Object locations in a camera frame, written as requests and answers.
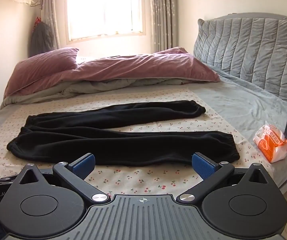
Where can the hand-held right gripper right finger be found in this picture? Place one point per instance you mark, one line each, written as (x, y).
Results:
(203, 166)

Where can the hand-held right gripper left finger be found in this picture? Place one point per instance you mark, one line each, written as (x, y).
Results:
(84, 166)

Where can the black pants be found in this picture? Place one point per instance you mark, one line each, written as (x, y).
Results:
(108, 135)

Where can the cherry print sheet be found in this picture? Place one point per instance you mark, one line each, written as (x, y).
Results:
(146, 173)

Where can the orange and white packet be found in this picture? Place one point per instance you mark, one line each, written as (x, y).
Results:
(271, 143)

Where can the pink and grey duvet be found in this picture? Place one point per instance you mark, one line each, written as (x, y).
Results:
(133, 67)

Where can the pink pillow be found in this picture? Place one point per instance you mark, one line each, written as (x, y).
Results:
(46, 62)

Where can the grey quilted headboard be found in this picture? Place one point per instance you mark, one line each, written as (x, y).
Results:
(253, 47)

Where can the hanging grey garment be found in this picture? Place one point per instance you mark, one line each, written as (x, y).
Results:
(42, 41)

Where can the window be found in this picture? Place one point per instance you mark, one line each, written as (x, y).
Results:
(106, 7)

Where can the red wall ornament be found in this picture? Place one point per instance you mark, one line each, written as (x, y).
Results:
(37, 21)

